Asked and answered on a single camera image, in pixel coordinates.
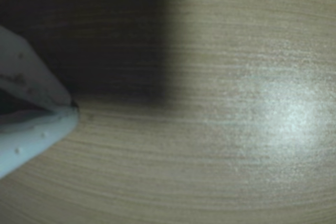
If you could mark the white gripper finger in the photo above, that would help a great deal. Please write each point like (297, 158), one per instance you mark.
(34, 142)
(26, 72)

